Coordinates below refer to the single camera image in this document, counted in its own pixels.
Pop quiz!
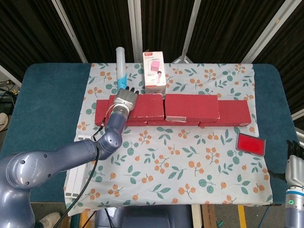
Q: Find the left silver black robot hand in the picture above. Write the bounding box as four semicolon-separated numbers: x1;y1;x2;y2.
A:
113;86;140;112

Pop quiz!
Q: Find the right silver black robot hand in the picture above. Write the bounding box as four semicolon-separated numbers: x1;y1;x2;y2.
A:
268;139;304;189

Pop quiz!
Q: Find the red brick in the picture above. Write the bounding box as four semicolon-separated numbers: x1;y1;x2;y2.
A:
94;99;148;127
199;100;252;127
164;94;220;123
108;94;165;121
147;119;200;127

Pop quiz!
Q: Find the clear cling film roll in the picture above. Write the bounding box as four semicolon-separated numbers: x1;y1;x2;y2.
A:
115;47;130;92

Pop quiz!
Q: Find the white lamp product box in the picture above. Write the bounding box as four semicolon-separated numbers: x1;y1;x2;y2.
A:
142;51;167;95

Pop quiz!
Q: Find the teal felt table cover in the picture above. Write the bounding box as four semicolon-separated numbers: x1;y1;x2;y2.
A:
0;63;304;204

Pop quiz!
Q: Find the floral print tablecloth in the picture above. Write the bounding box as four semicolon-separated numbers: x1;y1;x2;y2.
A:
63;62;274;217

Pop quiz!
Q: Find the white folding stand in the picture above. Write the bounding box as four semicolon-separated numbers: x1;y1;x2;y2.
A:
64;134;93;198

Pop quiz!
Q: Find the brown cardboard piece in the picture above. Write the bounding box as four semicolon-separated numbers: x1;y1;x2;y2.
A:
201;204;216;228

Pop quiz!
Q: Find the grey-blue robot torso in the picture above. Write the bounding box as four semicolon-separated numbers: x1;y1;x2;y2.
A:
95;204;193;228

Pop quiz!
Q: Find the white shoe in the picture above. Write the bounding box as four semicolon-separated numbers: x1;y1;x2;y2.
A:
0;113;9;132
39;212;63;228

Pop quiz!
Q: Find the red pad in grey frame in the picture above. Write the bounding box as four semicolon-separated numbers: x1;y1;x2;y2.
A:
235;133;266;157

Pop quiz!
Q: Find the white metal frame pole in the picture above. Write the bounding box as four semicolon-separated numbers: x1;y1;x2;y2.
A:
51;0;89;64
127;0;144;64
172;0;202;64
0;64;22;86
242;0;294;64
291;111;304;122

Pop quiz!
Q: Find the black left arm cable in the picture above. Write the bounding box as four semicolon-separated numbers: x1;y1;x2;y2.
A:
53;108;115;228

